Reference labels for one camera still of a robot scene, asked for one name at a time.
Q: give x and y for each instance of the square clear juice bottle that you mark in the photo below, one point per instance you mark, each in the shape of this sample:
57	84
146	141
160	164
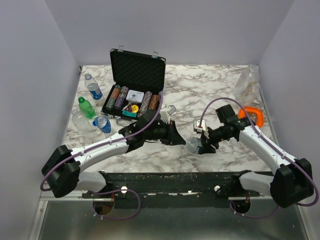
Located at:
249	76

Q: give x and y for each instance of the crushed clear bottle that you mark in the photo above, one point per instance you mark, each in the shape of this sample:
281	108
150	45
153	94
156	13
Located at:
81	122

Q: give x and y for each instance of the green soda bottle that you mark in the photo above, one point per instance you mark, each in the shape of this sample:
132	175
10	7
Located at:
86	107

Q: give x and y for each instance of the clear bottle green-blue label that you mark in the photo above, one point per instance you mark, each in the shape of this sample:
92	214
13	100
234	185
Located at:
193	145

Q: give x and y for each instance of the blue label water bottle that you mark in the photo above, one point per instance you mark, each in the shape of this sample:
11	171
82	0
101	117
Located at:
92	86

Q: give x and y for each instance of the black poker chip case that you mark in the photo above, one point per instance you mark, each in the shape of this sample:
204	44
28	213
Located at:
137	71

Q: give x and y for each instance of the orange ring toy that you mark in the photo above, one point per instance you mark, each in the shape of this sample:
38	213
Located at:
252	112

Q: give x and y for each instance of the blue crushed bottle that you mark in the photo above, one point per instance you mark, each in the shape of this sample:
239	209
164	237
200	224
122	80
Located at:
103	124

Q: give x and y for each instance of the yellow dealer chip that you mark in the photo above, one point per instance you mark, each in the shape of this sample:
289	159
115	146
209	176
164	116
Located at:
134	108

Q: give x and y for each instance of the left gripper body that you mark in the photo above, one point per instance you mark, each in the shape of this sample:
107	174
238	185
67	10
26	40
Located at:
162	132

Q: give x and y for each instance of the clear Pocari Sweat bottle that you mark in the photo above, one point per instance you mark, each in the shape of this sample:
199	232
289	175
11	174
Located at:
252	94

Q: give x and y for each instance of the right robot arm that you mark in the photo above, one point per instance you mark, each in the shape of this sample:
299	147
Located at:
291	179

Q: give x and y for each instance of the black front rail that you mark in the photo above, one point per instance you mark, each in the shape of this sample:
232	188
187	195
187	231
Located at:
171	190

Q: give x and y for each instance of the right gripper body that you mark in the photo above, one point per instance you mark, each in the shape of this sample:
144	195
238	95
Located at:
206	142

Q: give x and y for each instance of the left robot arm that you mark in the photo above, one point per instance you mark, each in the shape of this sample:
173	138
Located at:
65	170

